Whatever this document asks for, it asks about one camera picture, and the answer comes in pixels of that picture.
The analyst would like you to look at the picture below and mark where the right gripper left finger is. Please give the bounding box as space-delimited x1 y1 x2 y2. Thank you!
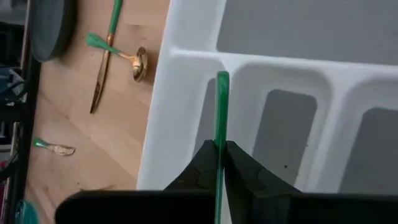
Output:
163 139 219 192

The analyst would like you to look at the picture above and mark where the green-handled gold knife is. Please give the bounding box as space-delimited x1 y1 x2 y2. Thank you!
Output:
89 0 124 115

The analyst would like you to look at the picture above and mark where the green-handled gold spoon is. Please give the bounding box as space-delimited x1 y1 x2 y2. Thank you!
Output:
85 32 149 84
213 70 231 224

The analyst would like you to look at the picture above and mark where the white plastic cutlery organizer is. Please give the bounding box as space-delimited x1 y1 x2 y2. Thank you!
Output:
136 0 398 194

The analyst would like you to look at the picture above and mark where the green-handled gold fork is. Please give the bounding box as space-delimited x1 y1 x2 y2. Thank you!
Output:
32 137 76 157

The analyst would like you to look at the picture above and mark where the teal translucent plate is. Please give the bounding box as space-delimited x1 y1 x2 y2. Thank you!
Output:
13 198 40 224

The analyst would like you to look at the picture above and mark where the dark grey plate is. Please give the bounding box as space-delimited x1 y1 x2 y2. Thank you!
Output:
28 0 78 63

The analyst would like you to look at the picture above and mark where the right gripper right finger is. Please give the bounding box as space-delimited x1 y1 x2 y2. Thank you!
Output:
223 139 302 224

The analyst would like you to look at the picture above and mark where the black aluminium table frame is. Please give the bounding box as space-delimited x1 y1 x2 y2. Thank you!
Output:
4 0 42 224

